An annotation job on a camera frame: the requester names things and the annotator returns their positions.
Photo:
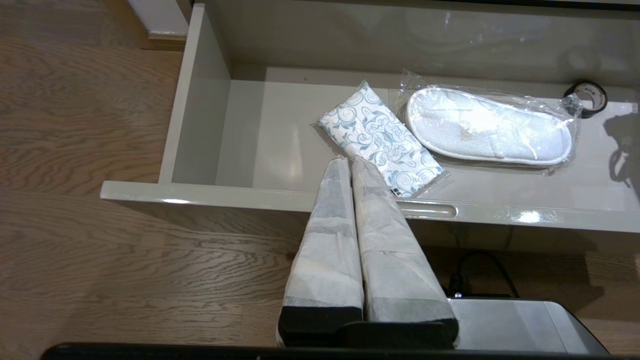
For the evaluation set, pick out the silver robot base housing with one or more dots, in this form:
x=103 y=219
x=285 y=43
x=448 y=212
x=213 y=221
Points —
x=505 y=325

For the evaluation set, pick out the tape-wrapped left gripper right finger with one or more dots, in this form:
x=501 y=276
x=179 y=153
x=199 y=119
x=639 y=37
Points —
x=395 y=270

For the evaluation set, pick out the white slipper in plastic bag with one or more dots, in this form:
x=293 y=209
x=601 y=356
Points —
x=485 y=127

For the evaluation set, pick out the blue patterned tissue pack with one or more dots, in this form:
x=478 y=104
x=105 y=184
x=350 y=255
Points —
x=385 y=140

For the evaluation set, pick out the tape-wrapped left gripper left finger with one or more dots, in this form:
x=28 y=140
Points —
x=325 y=260

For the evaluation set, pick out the white door frame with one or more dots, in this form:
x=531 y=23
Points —
x=160 y=17

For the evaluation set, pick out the grey glossy drawer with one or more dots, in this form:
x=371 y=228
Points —
x=270 y=135

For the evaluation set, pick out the grey glossy low cabinet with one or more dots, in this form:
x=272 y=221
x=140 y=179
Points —
x=350 y=30

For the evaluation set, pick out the black tape roll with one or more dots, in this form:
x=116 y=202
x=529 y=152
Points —
x=601 y=102

